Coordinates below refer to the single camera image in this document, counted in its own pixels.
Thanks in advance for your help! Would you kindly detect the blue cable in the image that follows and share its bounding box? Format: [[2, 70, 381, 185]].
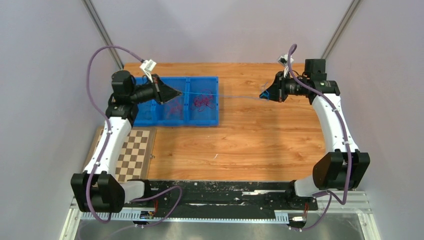
[[180, 82, 274, 102]]

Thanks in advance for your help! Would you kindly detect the aluminium corner post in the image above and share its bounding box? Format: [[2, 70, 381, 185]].
[[320, 0, 363, 60], [82, 0, 124, 69]]

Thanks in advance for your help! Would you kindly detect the left aluminium corner post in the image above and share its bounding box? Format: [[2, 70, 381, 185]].
[[82, 0, 124, 69]]

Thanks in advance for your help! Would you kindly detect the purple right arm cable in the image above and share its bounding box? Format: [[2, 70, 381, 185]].
[[286, 43, 353, 232]]

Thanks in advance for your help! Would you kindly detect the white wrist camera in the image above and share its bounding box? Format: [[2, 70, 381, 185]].
[[277, 54, 294, 77], [139, 59, 157, 83]]

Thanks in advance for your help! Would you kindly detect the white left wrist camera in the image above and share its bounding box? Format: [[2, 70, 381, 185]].
[[139, 59, 157, 83]]

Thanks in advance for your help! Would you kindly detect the blue three-compartment plastic bin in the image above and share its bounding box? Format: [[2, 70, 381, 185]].
[[133, 76, 220, 127]]

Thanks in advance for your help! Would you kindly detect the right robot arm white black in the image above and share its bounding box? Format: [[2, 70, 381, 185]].
[[259, 55, 371, 209]]

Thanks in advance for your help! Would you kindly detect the white slotted cable duct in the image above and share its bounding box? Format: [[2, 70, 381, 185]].
[[80, 209, 291, 224]]

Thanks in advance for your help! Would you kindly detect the aluminium frame rail front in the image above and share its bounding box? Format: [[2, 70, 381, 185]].
[[70, 186, 373, 215]]

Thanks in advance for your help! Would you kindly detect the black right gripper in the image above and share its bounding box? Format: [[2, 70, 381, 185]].
[[260, 70, 310, 103]]

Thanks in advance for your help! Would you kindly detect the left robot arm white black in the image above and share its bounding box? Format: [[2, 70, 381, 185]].
[[70, 70, 182, 213]]

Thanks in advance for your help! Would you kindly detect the red cable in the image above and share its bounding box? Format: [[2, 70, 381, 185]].
[[190, 89, 216, 112]]

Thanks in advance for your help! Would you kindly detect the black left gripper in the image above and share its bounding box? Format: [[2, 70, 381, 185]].
[[128, 73, 181, 105]]

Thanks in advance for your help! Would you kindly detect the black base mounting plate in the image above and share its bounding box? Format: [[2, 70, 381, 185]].
[[124, 180, 314, 219]]

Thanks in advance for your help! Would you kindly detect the wooden chessboard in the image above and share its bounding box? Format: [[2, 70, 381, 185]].
[[82, 128, 157, 183]]

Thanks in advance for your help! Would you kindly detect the right aluminium corner post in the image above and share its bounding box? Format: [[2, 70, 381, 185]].
[[320, 0, 363, 60]]

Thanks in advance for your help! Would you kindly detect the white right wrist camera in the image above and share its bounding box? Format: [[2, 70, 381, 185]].
[[277, 54, 294, 77]]

